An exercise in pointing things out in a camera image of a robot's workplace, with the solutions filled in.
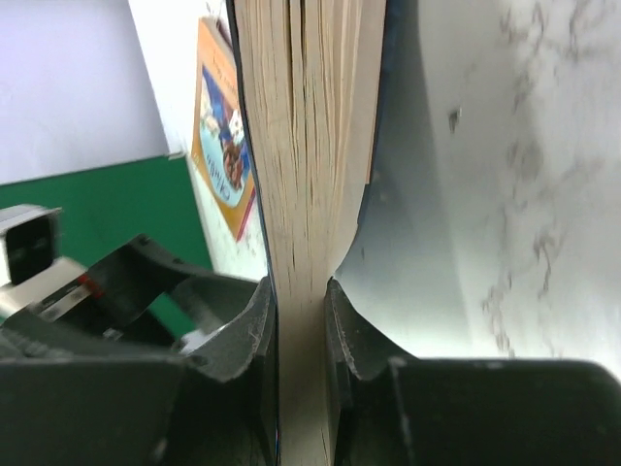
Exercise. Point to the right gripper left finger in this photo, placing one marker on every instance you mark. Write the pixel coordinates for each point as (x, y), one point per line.
(71, 399)

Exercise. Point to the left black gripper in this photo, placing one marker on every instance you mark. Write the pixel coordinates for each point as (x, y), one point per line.
(141, 298)

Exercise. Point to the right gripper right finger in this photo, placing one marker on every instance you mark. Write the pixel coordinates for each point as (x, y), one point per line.
(391, 408)

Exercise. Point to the tan illustrated book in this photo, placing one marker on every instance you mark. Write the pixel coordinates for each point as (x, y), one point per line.
(219, 149)

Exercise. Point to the dark blue Nineteen Eighty-Four book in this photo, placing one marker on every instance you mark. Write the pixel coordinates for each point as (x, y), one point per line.
(312, 79)

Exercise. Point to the green lever arch file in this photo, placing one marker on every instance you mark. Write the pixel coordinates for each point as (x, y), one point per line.
(101, 211)

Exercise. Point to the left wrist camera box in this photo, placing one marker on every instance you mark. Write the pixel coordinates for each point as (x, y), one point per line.
(29, 236)

